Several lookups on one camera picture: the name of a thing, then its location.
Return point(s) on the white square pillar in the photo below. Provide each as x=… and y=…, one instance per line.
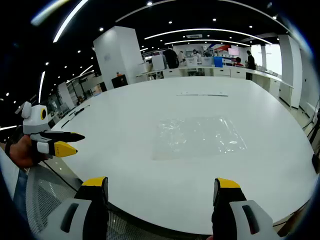
x=117, y=55

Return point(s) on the blue storage crate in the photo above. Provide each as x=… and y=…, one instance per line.
x=218, y=61

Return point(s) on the pink wall screen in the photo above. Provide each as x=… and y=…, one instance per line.
x=233, y=51

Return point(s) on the white box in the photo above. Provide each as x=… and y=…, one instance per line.
x=158, y=62

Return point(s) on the bright window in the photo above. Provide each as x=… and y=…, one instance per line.
x=273, y=58

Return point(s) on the clear food packaging bag stack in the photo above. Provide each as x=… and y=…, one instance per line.
x=197, y=137

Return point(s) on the white mesh office chair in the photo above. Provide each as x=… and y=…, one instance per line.
x=47, y=192

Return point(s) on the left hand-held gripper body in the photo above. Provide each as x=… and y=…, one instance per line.
x=33, y=120

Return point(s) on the black low cabinet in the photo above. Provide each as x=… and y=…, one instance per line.
x=120, y=81

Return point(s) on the black pen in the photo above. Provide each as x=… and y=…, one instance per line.
x=80, y=111
x=68, y=124

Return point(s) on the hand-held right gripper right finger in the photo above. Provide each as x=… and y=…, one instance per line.
x=230, y=197

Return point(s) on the long white counter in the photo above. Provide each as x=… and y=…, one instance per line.
x=225, y=72

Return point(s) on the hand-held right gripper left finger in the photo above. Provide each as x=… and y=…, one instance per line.
x=92, y=200

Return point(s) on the person's left hand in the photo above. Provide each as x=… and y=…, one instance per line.
x=23, y=155

